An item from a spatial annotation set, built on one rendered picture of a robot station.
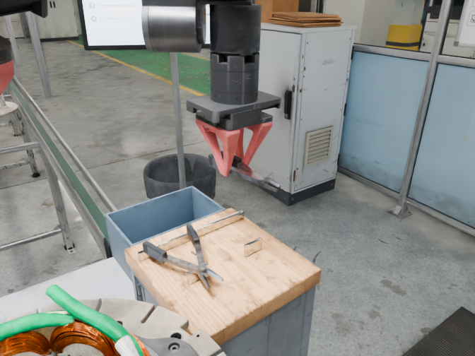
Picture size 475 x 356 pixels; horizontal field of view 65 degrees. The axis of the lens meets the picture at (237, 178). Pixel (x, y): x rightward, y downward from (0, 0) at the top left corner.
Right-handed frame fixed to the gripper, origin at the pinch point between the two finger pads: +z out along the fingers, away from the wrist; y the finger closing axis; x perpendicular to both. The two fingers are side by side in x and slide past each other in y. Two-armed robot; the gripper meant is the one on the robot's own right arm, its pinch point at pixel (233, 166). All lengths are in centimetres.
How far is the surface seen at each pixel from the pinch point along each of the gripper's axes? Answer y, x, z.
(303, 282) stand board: -1.9, 12.4, 12.1
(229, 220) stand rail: -2.1, -3.5, 11.1
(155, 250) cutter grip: 11.6, -1.2, 9.1
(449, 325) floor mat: -127, 1, 116
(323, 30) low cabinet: -164, -123, 1
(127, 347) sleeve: 22.0, 15.9, 2.5
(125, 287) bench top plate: 7, -32, 41
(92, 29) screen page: -12, -83, -10
